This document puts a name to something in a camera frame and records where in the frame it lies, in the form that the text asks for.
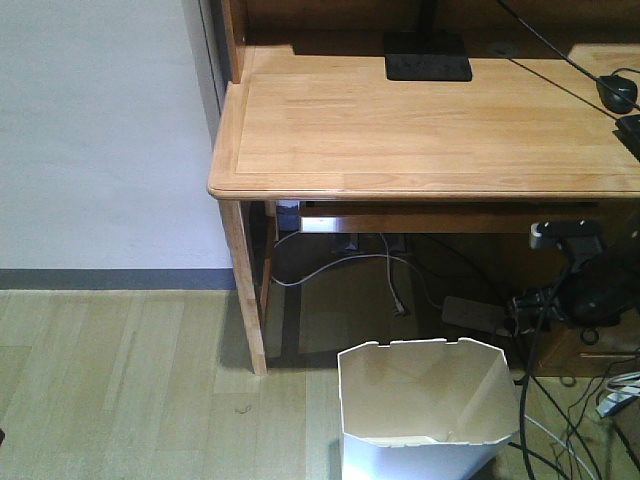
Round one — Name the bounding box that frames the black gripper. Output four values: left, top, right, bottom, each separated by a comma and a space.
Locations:
507, 262, 625, 329

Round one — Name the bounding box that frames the white plastic trash bin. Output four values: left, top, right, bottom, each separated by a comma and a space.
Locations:
337, 338, 519, 479

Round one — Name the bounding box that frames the white power strip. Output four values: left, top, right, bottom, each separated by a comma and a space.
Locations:
441, 296, 509, 336

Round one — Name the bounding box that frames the black keyboard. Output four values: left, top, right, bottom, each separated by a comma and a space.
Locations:
615, 114, 640, 161

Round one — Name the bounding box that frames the black computer mouse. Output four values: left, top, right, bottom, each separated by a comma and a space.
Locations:
596, 74, 638, 114

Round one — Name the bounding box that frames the black monitor stand base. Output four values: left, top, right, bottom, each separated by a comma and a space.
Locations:
383, 1, 473, 82

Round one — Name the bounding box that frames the wooden desk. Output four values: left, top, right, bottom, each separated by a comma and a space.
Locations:
208, 1, 639, 375

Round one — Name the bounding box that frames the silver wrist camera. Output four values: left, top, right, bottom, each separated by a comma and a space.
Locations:
529, 219, 604, 260

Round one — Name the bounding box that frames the grey cable under desk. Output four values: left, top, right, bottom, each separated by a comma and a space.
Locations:
270, 231, 446, 310

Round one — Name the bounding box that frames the black cable across desk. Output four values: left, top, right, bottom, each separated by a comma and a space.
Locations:
494, 0, 640, 119

